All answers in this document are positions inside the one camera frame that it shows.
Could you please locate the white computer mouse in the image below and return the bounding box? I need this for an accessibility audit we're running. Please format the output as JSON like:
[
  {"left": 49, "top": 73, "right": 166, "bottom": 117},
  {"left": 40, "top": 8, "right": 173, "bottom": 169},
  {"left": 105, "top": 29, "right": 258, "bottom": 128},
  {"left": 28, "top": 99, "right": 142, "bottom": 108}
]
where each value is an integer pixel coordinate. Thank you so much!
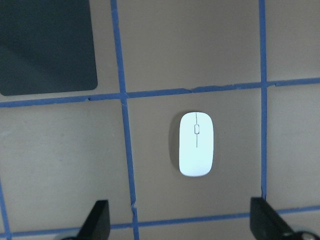
[{"left": 178, "top": 112, "right": 214, "bottom": 177}]

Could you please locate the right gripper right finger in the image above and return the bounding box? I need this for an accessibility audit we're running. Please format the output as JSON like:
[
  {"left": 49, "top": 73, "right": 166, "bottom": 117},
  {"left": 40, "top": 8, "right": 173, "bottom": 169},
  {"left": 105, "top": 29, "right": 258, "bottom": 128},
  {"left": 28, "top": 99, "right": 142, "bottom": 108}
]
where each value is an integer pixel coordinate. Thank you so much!
[{"left": 249, "top": 197, "right": 303, "bottom": 240}]

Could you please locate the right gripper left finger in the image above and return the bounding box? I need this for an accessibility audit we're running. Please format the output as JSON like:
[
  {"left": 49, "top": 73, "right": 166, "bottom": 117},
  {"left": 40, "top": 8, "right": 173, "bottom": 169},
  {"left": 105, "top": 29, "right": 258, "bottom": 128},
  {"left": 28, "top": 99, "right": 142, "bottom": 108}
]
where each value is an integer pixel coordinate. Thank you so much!
[{"left": 76, "top": 200, "right": 111, "bottom": 240}]

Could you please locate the black mousepad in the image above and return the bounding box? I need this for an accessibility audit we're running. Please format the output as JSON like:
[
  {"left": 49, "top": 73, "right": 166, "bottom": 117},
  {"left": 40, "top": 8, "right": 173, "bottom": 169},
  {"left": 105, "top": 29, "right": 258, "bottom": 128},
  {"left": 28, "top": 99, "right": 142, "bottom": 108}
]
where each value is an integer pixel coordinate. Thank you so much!
[{"left": 0, "top": 0, "right": 98, "bottom": 96}]

